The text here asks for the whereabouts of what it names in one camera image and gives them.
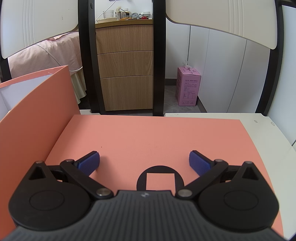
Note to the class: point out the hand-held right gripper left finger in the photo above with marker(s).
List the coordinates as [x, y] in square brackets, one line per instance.
[89, 163]

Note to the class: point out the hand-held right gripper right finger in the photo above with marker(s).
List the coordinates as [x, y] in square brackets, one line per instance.
[200, 163]

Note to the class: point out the salmon pink box lid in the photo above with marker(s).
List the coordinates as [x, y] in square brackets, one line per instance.
[150, 143]

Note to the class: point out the salmon pink storage box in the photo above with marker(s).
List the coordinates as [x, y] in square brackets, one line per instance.
[34, 120]

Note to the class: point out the pink carton box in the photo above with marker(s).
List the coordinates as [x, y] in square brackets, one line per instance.
[188, 88]

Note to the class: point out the wooden nightstand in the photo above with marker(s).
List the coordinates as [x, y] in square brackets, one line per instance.
[126, 69]

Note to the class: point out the bed with pink sheet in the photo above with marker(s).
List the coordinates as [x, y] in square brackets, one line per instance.
[46, 58]

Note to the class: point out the white bowl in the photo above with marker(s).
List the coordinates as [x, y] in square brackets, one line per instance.
[107, 20]

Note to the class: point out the clear glass cup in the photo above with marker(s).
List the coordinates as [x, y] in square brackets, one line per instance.
[108, 14]

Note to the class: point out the white flower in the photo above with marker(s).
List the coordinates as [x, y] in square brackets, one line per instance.
[119, 10]

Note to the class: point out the white round device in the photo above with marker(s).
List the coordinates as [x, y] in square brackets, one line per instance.
[146, 13]

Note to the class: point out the white chair with black frame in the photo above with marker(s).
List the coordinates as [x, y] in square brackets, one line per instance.
[34, 23]
[219, 18]

